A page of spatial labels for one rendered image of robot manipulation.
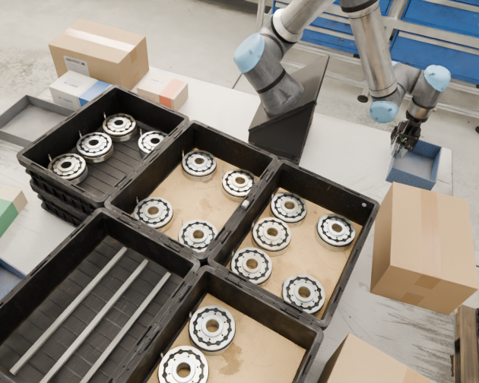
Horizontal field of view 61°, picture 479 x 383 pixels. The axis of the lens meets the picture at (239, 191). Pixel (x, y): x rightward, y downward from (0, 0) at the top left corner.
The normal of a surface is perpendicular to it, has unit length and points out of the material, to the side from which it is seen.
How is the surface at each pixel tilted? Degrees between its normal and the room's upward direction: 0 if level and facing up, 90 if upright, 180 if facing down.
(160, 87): 0
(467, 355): 1
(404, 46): 90
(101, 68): 90
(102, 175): 0
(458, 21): 90
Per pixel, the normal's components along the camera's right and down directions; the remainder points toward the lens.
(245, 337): 0.08, -0.64
